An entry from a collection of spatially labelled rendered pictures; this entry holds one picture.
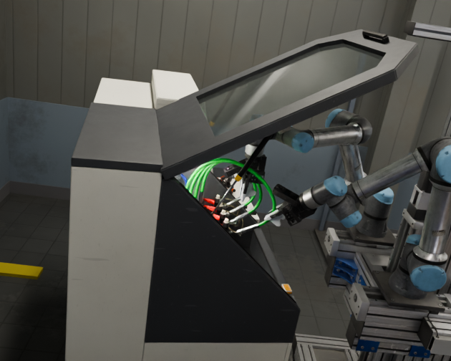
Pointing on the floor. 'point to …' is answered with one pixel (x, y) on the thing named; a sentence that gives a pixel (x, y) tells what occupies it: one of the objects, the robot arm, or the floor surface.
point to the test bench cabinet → (215, 352)
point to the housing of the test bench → (113, 224)
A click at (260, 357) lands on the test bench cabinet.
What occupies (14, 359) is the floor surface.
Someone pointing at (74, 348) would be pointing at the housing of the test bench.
